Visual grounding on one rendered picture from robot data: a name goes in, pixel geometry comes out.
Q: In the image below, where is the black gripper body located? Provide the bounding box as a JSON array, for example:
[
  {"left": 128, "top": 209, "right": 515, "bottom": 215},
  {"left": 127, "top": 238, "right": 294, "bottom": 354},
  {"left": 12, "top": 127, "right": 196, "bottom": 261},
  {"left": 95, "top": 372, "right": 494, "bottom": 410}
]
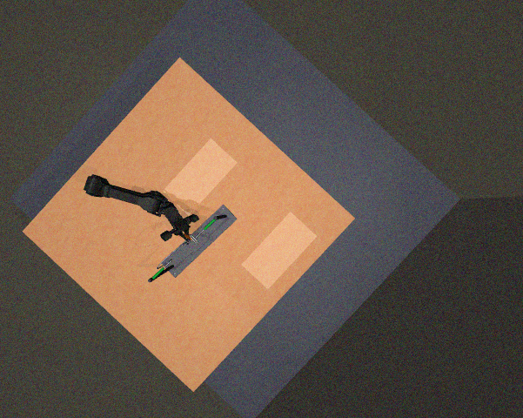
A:
[{"left": 160, "top": 213, "right": 199, "bottom": 241}]

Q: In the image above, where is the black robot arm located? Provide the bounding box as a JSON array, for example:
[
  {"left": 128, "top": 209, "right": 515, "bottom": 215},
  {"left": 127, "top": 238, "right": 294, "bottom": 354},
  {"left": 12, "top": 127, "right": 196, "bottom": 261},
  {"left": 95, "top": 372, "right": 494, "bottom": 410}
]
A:
[{"left": 84, "top": 174, "right": 191, "bottom": 233}]

